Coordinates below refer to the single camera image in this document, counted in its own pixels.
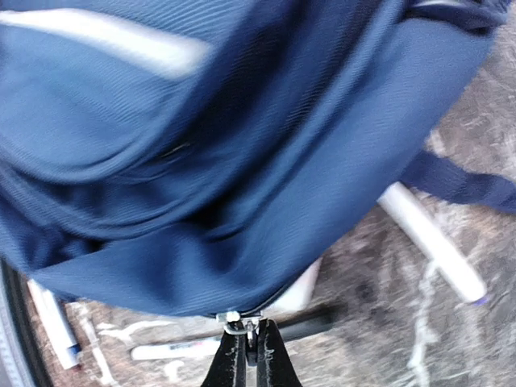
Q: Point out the purple capped white marker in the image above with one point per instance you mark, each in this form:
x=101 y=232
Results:
x=411 y=216

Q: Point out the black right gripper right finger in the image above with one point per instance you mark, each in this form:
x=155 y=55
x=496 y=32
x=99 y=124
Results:
x=274 y=367

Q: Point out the navy blue student backpack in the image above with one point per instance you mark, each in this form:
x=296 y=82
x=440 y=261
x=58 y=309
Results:
x=189 y=158

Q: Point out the blue capped white marker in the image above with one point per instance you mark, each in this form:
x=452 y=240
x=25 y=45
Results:
x=56 y=325

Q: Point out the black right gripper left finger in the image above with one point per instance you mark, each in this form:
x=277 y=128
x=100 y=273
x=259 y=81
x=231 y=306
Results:
x=228 y=368

